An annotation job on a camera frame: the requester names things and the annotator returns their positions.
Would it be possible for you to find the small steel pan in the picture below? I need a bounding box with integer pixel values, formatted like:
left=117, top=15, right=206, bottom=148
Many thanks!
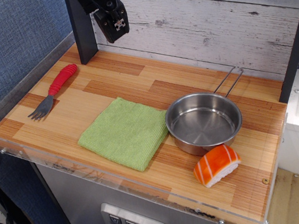
left=165, top=67, right=244, bottom=156

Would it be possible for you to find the dark left vertical post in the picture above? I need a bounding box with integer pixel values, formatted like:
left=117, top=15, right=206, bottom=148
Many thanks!
left=65, top=0, right=98, bottom=65

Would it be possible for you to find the green cloth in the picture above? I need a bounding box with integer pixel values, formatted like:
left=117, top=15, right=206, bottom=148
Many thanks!
left=78, top=97, right=168, bottom=172

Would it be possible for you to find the dark right vertical post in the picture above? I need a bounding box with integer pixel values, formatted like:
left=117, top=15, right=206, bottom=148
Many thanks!
left=279, top=22, right=299, bottom=104

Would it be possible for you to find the salmon nigiri sushi toy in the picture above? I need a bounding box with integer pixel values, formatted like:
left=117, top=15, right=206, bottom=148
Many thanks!
left=193, top=144, right=242, bottom=188

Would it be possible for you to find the red handled metal fork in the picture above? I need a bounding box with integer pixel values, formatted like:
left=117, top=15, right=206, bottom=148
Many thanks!
left=28, top=64, right=78, bottom=120

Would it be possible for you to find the dark vertical post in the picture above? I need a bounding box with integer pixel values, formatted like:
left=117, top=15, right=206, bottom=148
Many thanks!
left=65, top=0, right=98, bottom=65
left=279, top=22, right=299, bottom=104

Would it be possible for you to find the clear acrylic edge guard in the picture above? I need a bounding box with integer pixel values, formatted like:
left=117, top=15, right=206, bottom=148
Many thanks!
left=0, top=99, right=298, bottom=224

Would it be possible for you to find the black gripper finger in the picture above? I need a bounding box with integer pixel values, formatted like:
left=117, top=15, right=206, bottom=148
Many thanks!
left=93, top=10, right=116, bottom=43
left=109, top=0, right=130, bottom=40

